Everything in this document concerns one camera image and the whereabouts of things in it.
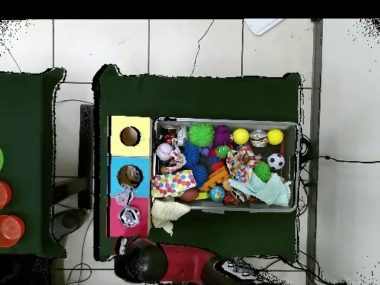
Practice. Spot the white baseball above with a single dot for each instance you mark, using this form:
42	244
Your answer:
164	151

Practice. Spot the silver toy robot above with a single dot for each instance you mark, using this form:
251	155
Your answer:
181	135

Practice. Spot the dark green table cloth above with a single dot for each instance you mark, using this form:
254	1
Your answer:
196	98

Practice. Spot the white board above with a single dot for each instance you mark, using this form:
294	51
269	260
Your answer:
261	25

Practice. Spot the polka dot cloth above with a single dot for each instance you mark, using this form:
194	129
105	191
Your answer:
172	184
242	163

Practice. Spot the yellow tennis ball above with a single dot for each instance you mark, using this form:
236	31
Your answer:
240	136

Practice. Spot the mint green cloth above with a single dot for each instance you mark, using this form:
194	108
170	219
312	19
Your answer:
267	190

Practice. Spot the green covered side table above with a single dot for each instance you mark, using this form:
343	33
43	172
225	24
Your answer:
26	133

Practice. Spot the wooden box with three holes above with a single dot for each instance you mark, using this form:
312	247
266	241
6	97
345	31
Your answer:
142	136

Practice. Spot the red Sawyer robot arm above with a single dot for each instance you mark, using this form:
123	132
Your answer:
184	264

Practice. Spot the purple spiky toy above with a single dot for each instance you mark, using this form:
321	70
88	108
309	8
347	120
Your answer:
222	136

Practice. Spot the orange plastic cup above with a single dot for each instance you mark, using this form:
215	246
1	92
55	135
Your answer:
10	231
4	194

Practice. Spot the cream cloth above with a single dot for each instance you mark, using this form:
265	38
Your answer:
167	215

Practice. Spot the blue spiky ball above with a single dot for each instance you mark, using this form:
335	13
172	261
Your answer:
193	154

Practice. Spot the silver mesh bin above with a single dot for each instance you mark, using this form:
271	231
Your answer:
292	142

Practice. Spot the dark grey stand base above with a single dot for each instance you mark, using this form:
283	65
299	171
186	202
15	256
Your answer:
69	221

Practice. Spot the brown toy football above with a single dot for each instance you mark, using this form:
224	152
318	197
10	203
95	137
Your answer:
189	194

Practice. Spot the black and white soccer ball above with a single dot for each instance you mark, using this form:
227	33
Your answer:
276	161

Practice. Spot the green spiky ball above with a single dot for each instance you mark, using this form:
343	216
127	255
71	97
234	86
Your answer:
201	134
262	171

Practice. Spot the smooth yellow ball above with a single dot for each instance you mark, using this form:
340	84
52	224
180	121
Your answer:
275	136

